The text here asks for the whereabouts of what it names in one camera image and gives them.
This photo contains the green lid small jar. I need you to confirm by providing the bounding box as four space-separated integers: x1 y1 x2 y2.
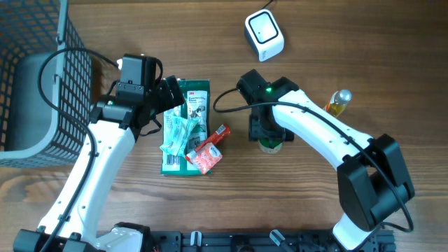
258 139 283 154

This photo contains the green 3M sponge packet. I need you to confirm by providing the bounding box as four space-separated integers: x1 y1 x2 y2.
160 79 210 176

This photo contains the pale green wipes sachet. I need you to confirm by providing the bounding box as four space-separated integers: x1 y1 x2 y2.
160 115 199 157

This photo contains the red coffee stick sachet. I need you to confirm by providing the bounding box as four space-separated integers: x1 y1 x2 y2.
195 123 231 153

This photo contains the pink Kleenex tissue pack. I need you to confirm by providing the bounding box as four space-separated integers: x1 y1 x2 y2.
185 143 223 174

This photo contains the yellow oil bottle silver cap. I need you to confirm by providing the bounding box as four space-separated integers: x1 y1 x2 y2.
323 90 352 118

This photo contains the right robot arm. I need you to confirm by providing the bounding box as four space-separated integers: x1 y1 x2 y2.
236 69 415 251

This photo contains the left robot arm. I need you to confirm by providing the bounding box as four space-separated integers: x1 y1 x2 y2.
13 54 185 251

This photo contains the white barcode scanner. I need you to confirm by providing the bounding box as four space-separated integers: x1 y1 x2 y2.
244 8 285 62

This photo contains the dark grey mesh basket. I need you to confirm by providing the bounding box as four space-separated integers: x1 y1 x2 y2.
1 1 92 168

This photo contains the black left camera cable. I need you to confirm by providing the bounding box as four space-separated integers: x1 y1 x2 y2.
36 47 122 252

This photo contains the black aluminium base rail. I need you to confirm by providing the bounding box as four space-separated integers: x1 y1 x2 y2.
139 229 397 252

